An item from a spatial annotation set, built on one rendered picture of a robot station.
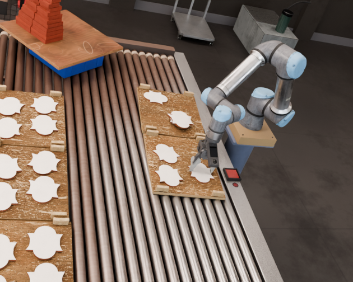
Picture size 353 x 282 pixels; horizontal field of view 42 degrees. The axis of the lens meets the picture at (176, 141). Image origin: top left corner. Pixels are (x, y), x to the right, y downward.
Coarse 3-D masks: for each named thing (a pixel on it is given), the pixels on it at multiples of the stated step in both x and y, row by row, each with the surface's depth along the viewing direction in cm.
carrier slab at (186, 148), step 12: (156, 144) 228; (168, 144) 231; (180, 144) 234; (192, 144) 237; (156, 156) 221; (180, 156) 227; (192, 156) 229; (156, 168) 214; (180, 168) 219; (156, 180) 208; (192, 180) 215; (216, 180) 220; (156, 192) 203; (168, 192) 204; (180, 192) 206; (192, 192) 209; (204, 192) 211
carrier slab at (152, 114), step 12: (168, 96) 266; (180, 96) 270; (144, 108) 250; (156, 108) 253; (168, 108) 256; (180, 108) 260; (192, 108) 263; (144, 120) 241; (156, 120) 244; (168, 120) 247; (192, 120) 254; (144, 132) 234; (168, 132) 239; (180, 132) 242; (192, 132) 245; (204, 132) 248
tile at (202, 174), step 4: (200, 164) 224; (204, 164) 225; (196, 168) 221; (200, 168) 222; (204, 168) 223; (208, 168) 224; (192, 172) 218; (196, 172) 219; (200, 172) 220; (204, 172) 221; (208, 172) 222; (192, 176) 216; (196, 176) 217; (200, 176) 218; (204, 176) 218; (208, 176) 219; (200, 180) 215; (204, 180) 216; (208, 180) 217
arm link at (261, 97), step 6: (258, 90) 258; (264, 90) 260; (270, 90) 261; (252, 96) 260; (258, 96) 256; (264, 96) 254; (270, 96) 255; (252, 102) 260; (258, 102) 257; (264, 102) 255; (252, 108) 261; (258, 108) 258; (264, 108) 255; (258, 114) 261
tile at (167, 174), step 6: (162, 168) 214; (168, 168) 215; (162, 174) 211; (168, 174) 212; (174, 174) 214; (162, 180) 208; (168, 180) 209; (174, 180) 210; (180, 180) 212; (174, 186) 208
